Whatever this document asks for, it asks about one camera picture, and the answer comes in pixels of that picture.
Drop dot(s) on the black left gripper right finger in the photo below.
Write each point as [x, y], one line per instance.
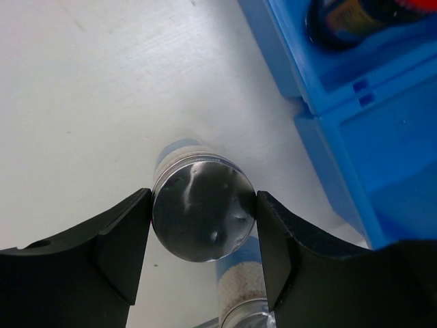
[314, 279]

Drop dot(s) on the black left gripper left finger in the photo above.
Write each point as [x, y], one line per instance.
[86, 276]

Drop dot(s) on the silver-lid pepper jar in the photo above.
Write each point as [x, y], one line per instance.
[203, 204]
[241, 290]

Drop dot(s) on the red-lid sauce jar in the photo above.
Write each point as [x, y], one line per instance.
[344, 24]

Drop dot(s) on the blue three-compartment plastic bin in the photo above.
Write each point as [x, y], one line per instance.
[369, 122]

